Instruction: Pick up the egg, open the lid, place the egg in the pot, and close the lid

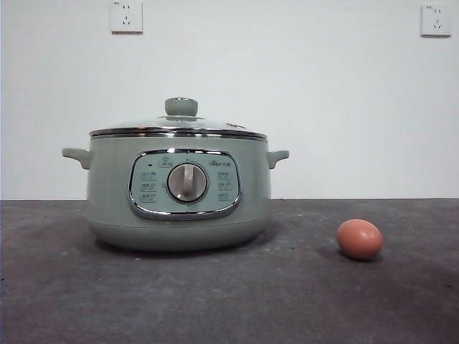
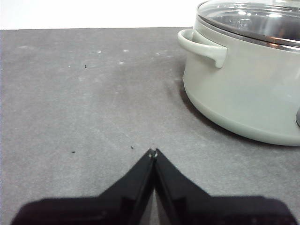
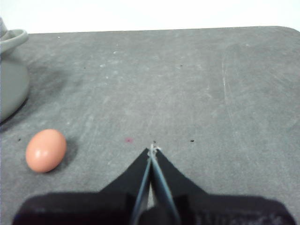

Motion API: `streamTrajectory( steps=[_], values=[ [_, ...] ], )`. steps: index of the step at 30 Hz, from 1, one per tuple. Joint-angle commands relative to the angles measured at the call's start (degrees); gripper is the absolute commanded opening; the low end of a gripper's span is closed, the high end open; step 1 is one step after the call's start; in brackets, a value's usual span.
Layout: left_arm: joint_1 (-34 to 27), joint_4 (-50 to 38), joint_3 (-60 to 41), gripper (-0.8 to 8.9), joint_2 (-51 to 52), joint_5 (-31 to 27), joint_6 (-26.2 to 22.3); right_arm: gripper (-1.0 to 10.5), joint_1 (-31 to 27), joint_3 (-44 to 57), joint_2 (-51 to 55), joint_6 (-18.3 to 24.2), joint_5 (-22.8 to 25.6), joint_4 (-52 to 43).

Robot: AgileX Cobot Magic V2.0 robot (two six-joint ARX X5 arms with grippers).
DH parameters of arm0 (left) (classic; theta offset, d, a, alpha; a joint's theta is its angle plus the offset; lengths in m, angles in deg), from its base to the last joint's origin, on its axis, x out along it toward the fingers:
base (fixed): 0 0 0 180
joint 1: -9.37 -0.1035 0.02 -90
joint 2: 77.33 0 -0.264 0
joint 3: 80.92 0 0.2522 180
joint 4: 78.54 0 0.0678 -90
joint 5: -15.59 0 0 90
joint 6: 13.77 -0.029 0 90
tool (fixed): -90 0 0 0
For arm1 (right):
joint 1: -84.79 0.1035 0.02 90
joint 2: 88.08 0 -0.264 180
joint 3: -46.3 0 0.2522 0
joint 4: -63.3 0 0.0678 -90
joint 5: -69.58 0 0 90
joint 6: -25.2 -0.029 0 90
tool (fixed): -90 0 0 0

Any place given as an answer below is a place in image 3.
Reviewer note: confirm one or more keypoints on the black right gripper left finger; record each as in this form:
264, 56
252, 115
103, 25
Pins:
93, 208

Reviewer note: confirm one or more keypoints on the brown egg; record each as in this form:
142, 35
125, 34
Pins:
45, 151

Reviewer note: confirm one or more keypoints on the pale green electric pot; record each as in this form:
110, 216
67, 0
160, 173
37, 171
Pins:
11, 89

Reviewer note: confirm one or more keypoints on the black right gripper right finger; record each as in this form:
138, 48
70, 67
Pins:
211, 211

